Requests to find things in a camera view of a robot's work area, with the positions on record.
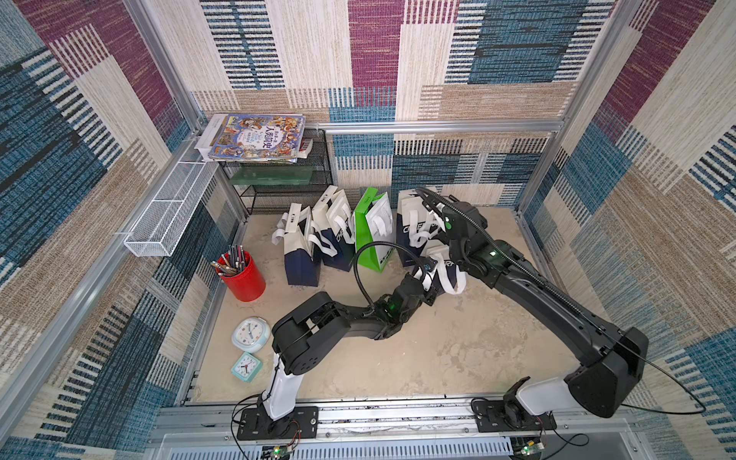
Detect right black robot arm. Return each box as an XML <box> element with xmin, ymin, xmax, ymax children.
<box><xmin>416</xmin><ymin>187</ymin><xmax>650</xmax><ymax>418</ymax></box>

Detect pencils in red cup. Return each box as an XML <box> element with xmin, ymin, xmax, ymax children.
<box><xmin>210</xmin><ymin>245</ymin><xmax>251</xmax><ymax>277</ymax></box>

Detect navy white takeout bag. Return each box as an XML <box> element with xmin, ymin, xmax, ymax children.
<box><xmin>309</xmin><ymin>185</ymin><xmax>357</xmax><ymax>271</ymax></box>
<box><xmin>271</xmin><ymin>203</ymin><xmax>337</xmax><ymax>287</ymax></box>
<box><xmin>421</xmin><ymin>240</ymin><xmax>467</xmax><ymax>295</ymax></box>
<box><xmin>395</xmin><ymin>190</ymin><xmax>441</xmax><ymax>256</ymax></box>

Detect square mint alarm clock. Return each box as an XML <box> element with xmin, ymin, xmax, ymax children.
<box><xmin>231</xmin><ymin>352</ymin><xmax>263</xmax><ymax>383</ymax></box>

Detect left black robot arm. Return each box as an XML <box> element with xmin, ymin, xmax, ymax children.
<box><xmin>259</xmin><ymin>241</ymin><xmax>439</xmax><ymax>422</ymax></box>

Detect colourful picture book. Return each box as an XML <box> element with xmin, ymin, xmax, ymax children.
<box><xmin>195</xmin><ymin>113</ymin><xmax>314</xmax><ymax>163</ymax></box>

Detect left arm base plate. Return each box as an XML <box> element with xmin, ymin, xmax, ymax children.
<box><xmin>236</xmin><ymin>404</ymin><xmax>319</xmax><ymax>441</ymax></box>

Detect white wire basket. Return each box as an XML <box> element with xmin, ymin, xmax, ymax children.
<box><xmin>124</xmin><ymin>161</ymin><xmax>218</xmax><ymax>258</ymax></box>

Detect green white takeout bag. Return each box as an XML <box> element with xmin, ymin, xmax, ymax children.
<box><xmin>354</xmin><ymin>188</ymin><xmax>395</xmax><ymax>272</ymax></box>

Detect black wire mesh shelf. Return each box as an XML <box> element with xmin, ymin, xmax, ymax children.
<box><xmin>220</xmin><ymin>128</ymin><xmax>335</xmax><ymax>214</ymax></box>

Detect red plastic cup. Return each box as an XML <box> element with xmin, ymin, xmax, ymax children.
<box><xmin>220</xmin><ymin>252</ymin><xmax>266</xmax><ymax>302</ymax></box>

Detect round mint alarm clock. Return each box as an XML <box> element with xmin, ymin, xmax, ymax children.
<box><xmin>231</xmin><ymin>316</ymin><xmax>271</xmax><ymax>354</ymax></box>

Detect green tray on shelf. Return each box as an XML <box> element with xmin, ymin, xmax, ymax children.
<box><xmin>230</xmin><ymin>165</ymin><xmax>314</xmax><ymax>186</ymax></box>

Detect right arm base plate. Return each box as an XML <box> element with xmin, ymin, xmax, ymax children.
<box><xmin>471</xmin><ymin>377</ymin><xmax>557</xmax><ymax>433</ymax></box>

